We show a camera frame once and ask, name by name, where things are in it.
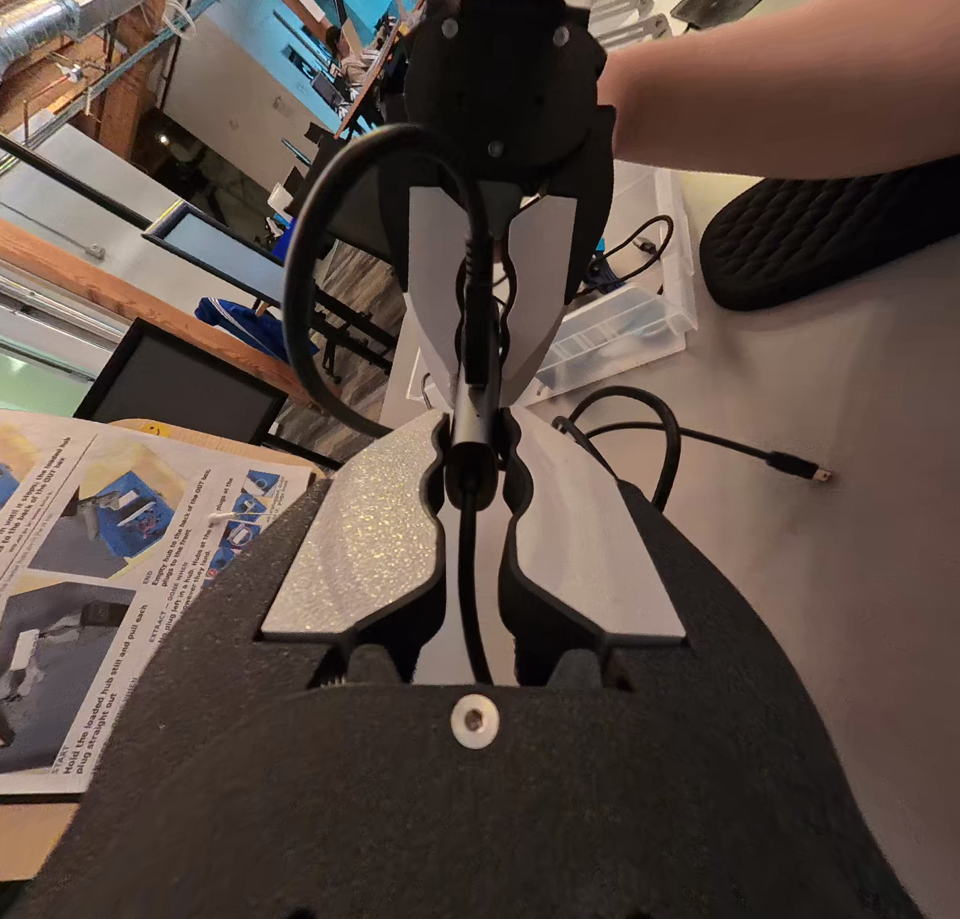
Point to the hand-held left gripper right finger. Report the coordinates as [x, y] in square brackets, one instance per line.
[592, 551]

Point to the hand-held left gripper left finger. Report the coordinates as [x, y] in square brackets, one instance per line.
[352, 551]

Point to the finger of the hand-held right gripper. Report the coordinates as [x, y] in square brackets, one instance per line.
[431, 274]
[544, 274]

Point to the clear plastic bin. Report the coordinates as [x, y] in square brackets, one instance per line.
[637, 319]

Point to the person's right forearm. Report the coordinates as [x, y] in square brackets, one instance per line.
[787, 86]

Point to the blue jacket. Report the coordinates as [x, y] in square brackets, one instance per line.
[240, 326]

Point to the printed instruction sheet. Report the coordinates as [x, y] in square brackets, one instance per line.
[150, 559]

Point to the black quilted wrist rest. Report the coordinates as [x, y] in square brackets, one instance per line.
[825, 236]

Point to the metal air duct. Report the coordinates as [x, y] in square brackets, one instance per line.
[45, 11]

